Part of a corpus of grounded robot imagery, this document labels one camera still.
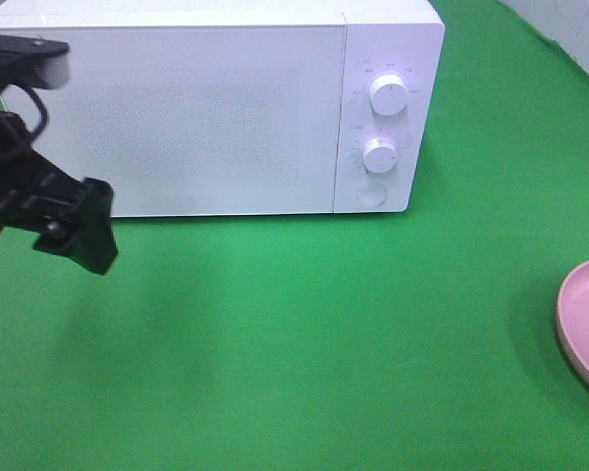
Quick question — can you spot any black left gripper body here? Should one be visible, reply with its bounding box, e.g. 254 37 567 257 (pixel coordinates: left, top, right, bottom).
0 110 53 245

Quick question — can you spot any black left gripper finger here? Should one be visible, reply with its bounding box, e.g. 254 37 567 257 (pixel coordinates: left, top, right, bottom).
33 178 118 275

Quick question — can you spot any white microwave door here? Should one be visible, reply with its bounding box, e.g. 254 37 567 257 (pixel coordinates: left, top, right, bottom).
18 25 346 217

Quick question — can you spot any round white door button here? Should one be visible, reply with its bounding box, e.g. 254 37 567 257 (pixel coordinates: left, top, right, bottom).
356 183 387 207

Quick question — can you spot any white dial knob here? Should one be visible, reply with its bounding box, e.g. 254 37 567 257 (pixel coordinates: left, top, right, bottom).
362 137 399 174
368 72 407 117

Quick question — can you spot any pink round plate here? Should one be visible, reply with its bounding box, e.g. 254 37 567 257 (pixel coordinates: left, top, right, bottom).
556 260 589 387

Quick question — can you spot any white microwave oven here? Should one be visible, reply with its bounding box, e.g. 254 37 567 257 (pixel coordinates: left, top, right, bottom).
0 1 445 213

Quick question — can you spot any green table cloth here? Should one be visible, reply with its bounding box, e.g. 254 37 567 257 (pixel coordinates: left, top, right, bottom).
0 1 589 470

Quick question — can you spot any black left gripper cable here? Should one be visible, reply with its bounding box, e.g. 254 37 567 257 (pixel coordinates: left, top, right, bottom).
0 82 50 148

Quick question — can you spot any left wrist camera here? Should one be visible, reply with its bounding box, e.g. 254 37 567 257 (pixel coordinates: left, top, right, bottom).
0 34 70 91

